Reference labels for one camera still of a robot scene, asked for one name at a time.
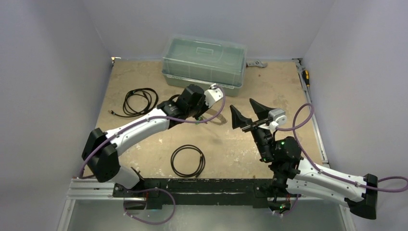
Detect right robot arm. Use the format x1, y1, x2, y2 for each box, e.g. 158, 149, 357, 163
230, 99, 378, 220

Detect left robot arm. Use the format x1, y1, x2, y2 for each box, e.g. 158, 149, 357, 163
82, 84, 208, 197

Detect silver adjustable wrench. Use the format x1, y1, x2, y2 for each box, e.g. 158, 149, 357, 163
246, 60, 268, 68

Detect yellow black screwdriver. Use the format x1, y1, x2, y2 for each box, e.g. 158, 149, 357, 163
302, 70, 310, 87

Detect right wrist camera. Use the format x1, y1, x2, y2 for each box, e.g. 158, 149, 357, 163
268, 108, 287, 131

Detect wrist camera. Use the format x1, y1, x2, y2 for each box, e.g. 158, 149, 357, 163
268, 108, 287, 131
204, 84, 224, 108

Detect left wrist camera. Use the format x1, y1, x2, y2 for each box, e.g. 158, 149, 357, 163
204, 84, 224, 108

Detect round black cable loop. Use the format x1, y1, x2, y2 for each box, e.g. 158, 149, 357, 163
170, 144, 206, 179

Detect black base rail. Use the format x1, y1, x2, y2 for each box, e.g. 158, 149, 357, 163
112, 177, 302, 211

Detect coiled black USB cable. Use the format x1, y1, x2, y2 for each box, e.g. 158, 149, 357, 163
109, 88, 159, 118

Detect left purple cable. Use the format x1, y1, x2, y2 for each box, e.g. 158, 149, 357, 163
78, 84, 226, 179

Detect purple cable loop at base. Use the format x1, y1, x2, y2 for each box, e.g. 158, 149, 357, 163
122, 188, 178, 226

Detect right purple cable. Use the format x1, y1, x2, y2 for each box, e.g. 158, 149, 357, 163
275, 103, 408, 193

